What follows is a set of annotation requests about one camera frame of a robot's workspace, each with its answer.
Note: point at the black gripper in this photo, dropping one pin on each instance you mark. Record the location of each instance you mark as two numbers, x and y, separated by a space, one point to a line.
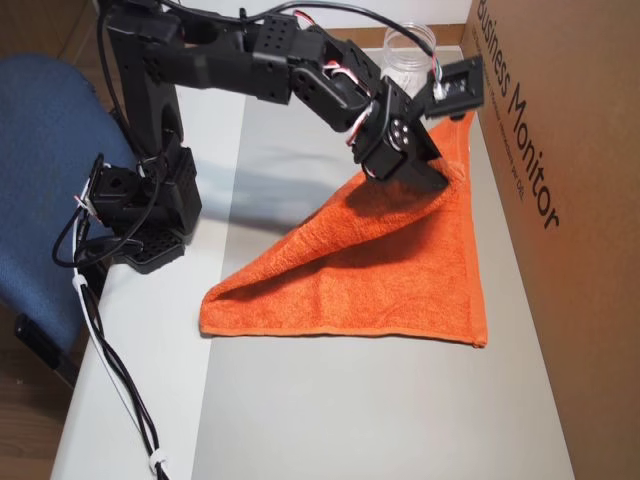
400 161

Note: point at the orange terry towel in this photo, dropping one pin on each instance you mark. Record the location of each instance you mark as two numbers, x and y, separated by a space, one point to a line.
400 290

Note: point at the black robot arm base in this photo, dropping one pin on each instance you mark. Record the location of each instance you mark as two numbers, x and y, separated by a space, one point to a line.
170 200

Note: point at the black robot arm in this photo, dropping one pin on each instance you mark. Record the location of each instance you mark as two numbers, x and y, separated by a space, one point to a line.
215 60

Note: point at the clear plastic jar with erasers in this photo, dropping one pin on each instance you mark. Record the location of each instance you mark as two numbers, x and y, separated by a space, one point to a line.
405 55

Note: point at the brown Business Monitor cardboard box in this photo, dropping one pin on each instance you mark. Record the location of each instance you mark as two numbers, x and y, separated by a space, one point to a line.
575 300

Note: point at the grey table mat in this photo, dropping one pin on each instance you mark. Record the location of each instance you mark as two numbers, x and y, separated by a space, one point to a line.
350 400

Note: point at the blue fabric office chair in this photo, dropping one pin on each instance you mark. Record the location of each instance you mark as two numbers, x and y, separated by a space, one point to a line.
40 175

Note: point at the black square wrist camera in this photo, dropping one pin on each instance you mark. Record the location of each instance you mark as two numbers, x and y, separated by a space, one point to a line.
465 82

